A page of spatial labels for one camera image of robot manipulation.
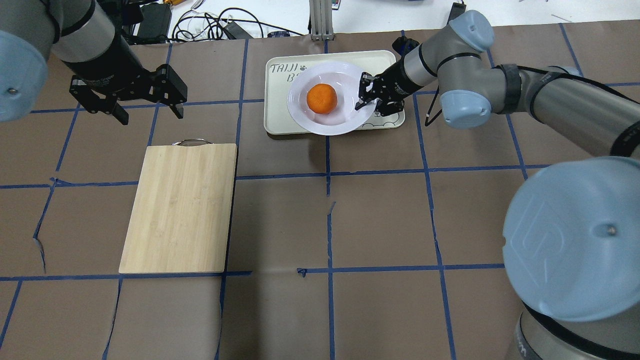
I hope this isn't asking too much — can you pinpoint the white round plate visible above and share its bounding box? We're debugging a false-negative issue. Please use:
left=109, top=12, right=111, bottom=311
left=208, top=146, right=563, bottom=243
left=286, top=61, right=377, bottom=136

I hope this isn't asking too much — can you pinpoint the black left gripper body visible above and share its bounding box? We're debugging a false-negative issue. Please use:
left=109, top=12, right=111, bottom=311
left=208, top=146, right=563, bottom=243
left=69, top=64, right=188, bottom=113

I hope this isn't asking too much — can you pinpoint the black power adapter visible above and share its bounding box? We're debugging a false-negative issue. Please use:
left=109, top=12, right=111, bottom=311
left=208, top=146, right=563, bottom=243
left=136, top=2, right=172, bottom=44

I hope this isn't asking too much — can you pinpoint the cream bear tray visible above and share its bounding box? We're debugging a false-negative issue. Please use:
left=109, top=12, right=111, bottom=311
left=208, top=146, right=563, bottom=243
left=263, top=50, right=405, bottom=136

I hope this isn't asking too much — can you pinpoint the orange fruit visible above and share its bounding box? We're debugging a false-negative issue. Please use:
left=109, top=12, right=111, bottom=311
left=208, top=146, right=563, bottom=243
left=306, top=83, right=338, bottom=115

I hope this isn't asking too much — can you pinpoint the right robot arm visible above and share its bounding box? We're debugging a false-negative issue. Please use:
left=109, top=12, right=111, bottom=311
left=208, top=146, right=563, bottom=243
left=360, top=11, right=639, bottom=360

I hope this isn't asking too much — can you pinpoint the brown paper table cover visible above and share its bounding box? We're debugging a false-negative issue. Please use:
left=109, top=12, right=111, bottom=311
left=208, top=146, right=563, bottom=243
left=0, top=20, right=640, bottom=360

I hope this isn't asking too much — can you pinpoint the wooden cutting board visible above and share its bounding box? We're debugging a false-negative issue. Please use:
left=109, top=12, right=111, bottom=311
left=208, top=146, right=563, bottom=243
left=118, top=143, right=238, bottom=275

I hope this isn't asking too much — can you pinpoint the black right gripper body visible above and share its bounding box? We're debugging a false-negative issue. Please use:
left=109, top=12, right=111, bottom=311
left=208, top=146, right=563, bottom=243
left=371, top=63, right=416, bottom=103

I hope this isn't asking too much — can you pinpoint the aluminium frame post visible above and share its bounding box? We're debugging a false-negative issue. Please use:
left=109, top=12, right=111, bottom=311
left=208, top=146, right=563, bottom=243
left=309, top=0, right=335, bottom=41

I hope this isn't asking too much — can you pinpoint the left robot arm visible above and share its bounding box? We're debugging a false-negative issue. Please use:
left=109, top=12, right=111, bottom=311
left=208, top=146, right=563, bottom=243
left=0, top=0, right=188, bottom=125

